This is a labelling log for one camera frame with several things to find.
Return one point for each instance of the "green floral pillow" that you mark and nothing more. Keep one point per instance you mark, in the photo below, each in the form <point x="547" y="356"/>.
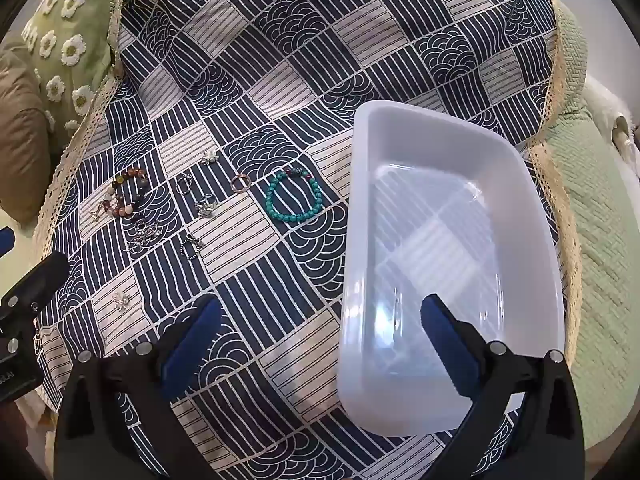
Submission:
<point x="70" y="45"/>

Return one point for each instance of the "white fluffy cloth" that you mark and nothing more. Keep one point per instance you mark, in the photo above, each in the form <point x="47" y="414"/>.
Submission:
<point x="617" y="110"/>

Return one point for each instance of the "white plastic bin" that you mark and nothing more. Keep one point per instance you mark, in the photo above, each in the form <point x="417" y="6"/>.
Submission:
<point x="450" y="270"/>

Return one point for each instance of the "navy and white patterned cloth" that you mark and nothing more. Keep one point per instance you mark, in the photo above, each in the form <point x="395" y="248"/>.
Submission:
<point x="280" y="110"/>

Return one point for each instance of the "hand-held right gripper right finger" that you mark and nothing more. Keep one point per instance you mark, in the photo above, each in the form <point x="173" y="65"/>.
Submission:
<point x="450" y="347"/>

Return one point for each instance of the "brown pillow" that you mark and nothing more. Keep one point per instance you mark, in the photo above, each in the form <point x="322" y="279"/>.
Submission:
<point x="22" y="135"/>

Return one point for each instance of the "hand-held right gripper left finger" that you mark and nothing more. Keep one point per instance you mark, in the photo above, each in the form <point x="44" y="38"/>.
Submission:
<point x="192" y="347"/>

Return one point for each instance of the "silver flower brooch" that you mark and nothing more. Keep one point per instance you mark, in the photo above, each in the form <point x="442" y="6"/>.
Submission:
<point x="120" y="300"/>

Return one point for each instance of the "green quilted blanket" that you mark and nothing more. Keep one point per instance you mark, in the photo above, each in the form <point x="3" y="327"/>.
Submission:
<point x="595" y="260"/>

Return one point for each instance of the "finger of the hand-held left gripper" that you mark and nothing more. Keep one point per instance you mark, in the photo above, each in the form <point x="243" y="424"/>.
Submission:
<point x="37" y="280"/>
<point x="5" y="242"/>

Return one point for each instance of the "silver flower earring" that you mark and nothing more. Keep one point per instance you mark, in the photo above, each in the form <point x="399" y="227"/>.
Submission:
<point x="210" y="158"/>

